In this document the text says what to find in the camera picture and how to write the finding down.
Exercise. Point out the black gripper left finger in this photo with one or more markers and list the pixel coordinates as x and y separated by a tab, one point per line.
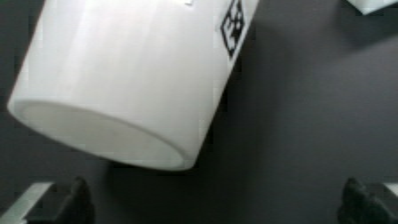
65	206

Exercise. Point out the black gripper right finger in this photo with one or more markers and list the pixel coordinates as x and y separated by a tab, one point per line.
369	203

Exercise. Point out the white lamp hood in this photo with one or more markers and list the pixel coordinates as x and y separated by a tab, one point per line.
126	73

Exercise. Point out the white lamp base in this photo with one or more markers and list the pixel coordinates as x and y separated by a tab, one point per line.
369	6

